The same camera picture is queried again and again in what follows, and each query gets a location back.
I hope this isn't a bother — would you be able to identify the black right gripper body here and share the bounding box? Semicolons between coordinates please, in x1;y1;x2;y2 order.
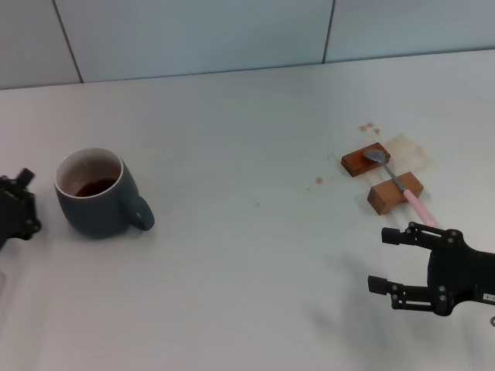
427;243;495;316

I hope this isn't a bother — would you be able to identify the dark brown coffee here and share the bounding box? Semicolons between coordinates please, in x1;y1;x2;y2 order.
73;178;117;197

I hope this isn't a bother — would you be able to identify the grey ceramic cup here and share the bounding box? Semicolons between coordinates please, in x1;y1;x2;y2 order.
53;147;155;239

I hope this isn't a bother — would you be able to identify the light brown wooden block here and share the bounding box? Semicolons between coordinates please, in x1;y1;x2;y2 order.
366;172;425;216

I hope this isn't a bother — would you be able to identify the pink handled metal spoon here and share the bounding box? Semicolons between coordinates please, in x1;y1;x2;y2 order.
362;149;436;227

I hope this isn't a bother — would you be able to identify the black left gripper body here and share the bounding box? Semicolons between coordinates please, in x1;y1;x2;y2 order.
0;175;26;250

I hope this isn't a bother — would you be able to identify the dark reddish wooden block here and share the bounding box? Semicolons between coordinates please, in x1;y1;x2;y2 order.
340;141;391;178

